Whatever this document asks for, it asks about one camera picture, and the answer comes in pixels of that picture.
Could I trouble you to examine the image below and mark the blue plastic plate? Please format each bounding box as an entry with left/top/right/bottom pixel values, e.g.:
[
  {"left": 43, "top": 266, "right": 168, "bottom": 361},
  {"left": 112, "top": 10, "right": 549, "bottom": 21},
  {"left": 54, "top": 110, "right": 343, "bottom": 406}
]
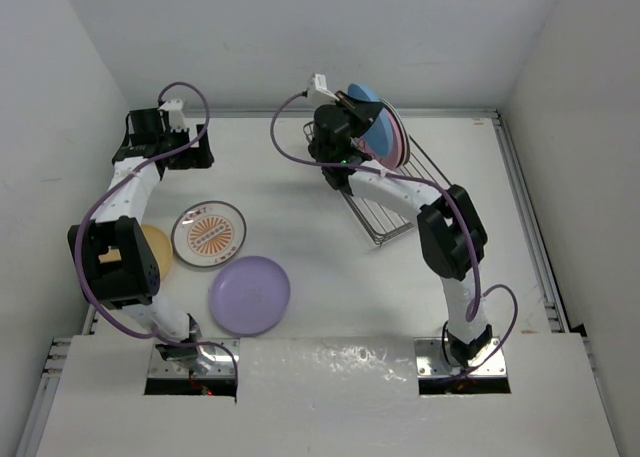
[{"left": 347, "top": 83, "right": 394, "bottom": 157}]

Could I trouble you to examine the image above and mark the pink plastic plate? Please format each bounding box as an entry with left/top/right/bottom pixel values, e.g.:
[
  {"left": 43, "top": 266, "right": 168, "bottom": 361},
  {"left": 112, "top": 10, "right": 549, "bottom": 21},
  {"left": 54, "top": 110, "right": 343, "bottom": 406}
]
[{"left": 367, "top": 100, "right": 410, "bottom": 170}]

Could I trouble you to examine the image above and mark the white plate green rim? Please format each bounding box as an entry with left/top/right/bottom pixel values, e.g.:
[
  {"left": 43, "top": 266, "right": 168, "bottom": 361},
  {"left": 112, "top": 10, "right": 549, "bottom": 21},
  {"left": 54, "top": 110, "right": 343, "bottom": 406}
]
[{"left": 381, "top": 100, "right": 411, "bottom": 170}]

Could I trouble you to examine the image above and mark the purple plastic plate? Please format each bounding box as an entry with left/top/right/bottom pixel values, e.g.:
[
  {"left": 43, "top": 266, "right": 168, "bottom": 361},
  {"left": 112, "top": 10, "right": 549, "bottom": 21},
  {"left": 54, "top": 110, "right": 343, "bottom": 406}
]
[{"left": 209, "top": 256, "right": 291, "bottom": 336}]

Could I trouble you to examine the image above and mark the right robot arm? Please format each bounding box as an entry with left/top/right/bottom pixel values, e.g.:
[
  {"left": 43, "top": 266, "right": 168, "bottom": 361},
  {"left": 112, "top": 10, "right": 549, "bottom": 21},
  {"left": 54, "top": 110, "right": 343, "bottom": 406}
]
[{"left": 308, "top": 93, "right": 492, "bottom": 367}]

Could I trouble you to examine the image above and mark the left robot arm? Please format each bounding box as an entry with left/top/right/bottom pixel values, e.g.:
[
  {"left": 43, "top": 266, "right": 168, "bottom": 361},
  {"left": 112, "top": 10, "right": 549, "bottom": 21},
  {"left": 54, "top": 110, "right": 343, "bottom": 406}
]
[{"left": 68, "top": 99, "right": 214, "bottom": 371}]

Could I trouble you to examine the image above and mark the white plate orange sunburst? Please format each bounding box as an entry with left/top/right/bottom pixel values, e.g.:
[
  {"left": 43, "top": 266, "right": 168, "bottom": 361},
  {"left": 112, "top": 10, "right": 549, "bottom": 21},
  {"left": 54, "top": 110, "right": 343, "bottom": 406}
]
[{"left": 171, "top": 201, "right": 247, "bottom": 269}]

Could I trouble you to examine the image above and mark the yellow plastic plate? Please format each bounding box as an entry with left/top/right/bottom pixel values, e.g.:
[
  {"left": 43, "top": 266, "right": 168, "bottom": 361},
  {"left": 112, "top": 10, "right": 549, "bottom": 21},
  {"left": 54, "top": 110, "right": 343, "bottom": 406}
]
[{"left": 141, "top": 223, "right": 173, "bottom": 279}]

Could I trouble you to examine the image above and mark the white front cover board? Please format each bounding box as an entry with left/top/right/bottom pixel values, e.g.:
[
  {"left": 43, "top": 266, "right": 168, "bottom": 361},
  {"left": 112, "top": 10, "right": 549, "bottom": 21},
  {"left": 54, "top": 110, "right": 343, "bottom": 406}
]
[{"left": 38, "top": 334, "right": 617, "bottom": 456}]

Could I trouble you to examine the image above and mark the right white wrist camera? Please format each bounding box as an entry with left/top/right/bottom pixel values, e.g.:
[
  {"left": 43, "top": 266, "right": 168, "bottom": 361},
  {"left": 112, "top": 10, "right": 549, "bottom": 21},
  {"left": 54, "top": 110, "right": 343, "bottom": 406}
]
[{"left": 306, "top": 73, "right": 338, "bottom": 108}]

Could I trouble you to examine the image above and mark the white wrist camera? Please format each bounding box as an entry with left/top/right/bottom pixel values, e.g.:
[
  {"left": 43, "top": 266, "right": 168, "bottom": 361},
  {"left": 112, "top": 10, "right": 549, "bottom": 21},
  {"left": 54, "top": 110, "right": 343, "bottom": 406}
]
[
  {"left": 158, "top": 99, "right": 188, "bottom": 132},
  {"left": 306, "top": 73, "right": 338, "bottom": 108}
]

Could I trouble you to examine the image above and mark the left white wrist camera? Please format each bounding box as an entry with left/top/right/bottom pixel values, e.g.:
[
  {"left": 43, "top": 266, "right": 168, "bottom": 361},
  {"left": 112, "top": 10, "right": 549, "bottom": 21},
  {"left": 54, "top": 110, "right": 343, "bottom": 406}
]
[{"left": 158, "top": 99, "right": 188, "bottom": 132}]

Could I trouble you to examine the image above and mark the metal wire dish rack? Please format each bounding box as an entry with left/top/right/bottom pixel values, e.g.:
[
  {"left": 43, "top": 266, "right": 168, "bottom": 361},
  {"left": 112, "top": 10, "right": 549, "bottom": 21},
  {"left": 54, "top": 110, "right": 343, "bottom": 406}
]
[{"left": 303, "top": 122, "right": 440, "bottom": 244}]

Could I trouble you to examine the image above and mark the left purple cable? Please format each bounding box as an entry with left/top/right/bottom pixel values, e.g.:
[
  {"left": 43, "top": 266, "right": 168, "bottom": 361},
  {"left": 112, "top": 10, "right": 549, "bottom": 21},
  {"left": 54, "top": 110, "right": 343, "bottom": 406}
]
[{"left": 73, "top": 81, "right": 240, "bottom": 386}]

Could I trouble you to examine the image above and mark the purple cable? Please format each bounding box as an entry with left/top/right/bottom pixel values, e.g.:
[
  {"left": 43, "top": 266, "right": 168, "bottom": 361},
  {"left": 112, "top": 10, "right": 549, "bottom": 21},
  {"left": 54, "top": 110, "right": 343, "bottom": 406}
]
[
  {"left": 73, "top": 81, "right": 240, "bottom": 386},
  {"left": 269, "top": 90, "right": 519, "bottom": 381}
]

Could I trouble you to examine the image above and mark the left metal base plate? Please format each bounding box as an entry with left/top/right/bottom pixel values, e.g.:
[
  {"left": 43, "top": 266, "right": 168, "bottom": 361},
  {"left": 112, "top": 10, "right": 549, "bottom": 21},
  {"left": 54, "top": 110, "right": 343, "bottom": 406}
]
[{"left": 147, "top": 339, "right": 240, "bottom": 380}]

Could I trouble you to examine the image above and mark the metal base plate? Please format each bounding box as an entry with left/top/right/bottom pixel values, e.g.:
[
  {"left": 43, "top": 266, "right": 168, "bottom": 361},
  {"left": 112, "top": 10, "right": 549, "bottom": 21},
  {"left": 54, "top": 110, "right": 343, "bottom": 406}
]
[
  {"left": 414, "top": 337, "right": 508, "bottom": 380},
  {"left": 147, "top": 339, "right": 240, "bottom": 380}
]

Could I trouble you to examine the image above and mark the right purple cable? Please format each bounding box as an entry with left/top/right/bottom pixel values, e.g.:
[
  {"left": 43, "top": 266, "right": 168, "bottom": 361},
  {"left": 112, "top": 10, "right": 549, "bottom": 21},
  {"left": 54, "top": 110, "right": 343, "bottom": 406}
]
[{"left": 269, "top": 90, "right": 519, "bottom": 381}]

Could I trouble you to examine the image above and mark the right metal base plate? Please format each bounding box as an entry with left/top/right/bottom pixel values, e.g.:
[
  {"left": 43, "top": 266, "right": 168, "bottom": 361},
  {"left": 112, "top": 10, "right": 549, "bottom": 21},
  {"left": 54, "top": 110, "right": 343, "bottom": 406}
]
[{"left": 414, "top": 337, "right": 508, "bottom": 380}]

